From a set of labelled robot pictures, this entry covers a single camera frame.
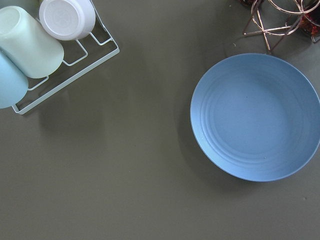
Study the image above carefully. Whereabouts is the blue plastic plate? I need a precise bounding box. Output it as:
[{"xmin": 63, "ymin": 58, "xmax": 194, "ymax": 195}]
[{"xmin": 190, "ymin": 53, "xmax": 320, "ymax": 182}]

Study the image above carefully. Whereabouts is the white plastic cup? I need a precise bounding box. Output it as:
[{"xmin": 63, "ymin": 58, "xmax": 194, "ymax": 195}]
[{"xmin": 39, "ymin": 0, "xmax": 96, "ymax": 41}]

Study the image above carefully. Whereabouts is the light blue plastic cup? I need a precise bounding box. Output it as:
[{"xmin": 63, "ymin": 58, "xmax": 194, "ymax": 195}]
[{"xmin": 0, "ymin": 52, "xmax": 29, "ymax": 109}]

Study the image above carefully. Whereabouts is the pale green plastic cup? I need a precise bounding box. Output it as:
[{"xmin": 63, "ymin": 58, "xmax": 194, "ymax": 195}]
[{"xmin": 0, "ymin": 6, "xmax": 64, "ymax": 79}]

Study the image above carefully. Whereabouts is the white wire cup rack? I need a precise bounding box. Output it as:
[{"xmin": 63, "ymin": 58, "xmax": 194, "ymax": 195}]
[{"xmin": 12, "ymin": 0, "xmax": 120, "ymax": 115}]

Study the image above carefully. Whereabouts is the copper wire bottle holder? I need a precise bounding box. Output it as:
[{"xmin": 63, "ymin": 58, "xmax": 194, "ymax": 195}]
[{"xmin": 239, "ymin": 0, "xmax": 320, "ymax": 53}]

